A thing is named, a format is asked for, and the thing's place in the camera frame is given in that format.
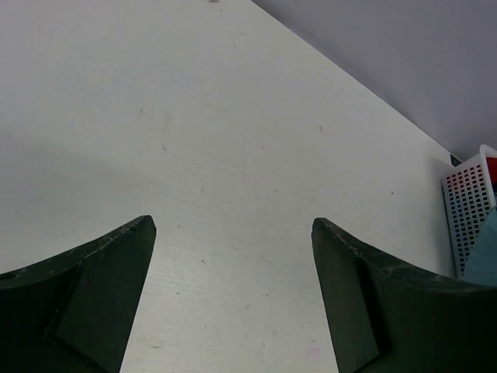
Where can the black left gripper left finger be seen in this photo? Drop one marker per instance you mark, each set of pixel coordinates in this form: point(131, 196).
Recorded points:
point(74, 312)

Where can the white perforated plastic basket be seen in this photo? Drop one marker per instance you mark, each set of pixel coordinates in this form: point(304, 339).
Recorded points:
point(468, 198)

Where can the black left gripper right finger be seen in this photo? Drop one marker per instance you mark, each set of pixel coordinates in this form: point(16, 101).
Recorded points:
point(387, 315)

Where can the red t shirt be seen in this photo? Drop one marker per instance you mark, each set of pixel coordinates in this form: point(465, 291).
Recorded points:
point(492, 169)

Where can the blue t shirt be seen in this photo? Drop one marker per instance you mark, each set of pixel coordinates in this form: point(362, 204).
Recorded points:
point(481, 266)

